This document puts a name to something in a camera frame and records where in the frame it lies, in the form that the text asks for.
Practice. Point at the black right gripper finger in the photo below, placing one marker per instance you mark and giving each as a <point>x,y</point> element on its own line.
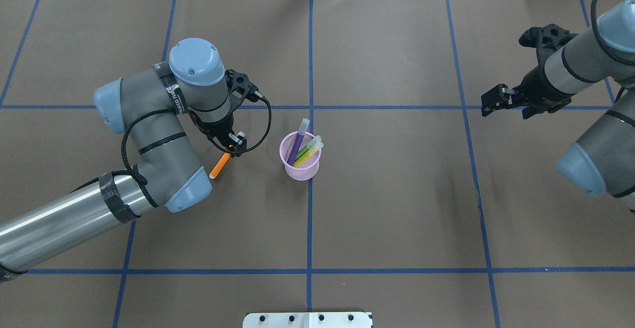
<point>499,96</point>
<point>489,107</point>

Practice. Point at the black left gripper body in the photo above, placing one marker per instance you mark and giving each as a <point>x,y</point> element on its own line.
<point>214,130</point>

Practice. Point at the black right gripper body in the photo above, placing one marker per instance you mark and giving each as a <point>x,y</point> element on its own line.
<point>537,85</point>

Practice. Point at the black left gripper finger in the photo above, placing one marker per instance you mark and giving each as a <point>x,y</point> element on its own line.
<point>235,149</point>
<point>240,142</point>

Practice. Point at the orange highlighter pen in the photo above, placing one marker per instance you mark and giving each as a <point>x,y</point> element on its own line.
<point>219,166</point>

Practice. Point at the purple highlighter pen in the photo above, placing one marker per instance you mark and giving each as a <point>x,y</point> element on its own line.
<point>297,141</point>

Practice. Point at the green highlighter pen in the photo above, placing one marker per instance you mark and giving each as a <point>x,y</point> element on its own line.
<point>307,147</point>

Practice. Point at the yellow highlighter pen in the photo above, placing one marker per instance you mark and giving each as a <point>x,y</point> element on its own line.
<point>309,154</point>

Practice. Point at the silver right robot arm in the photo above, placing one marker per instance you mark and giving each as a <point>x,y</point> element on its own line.
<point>592,69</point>

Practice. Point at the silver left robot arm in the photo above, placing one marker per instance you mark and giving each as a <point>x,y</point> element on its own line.
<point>161,167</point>

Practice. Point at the pink mesh pen holder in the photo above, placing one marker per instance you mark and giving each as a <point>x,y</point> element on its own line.
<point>306,164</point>

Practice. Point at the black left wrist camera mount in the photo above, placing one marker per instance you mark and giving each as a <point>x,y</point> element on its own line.
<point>238,82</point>

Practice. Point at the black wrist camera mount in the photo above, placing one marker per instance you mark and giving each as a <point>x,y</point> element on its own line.
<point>238,82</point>
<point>545,40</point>

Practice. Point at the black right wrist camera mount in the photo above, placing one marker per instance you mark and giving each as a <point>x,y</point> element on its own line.
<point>545,40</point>

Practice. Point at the white pedestal column base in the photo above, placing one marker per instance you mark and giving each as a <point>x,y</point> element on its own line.
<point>309,320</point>

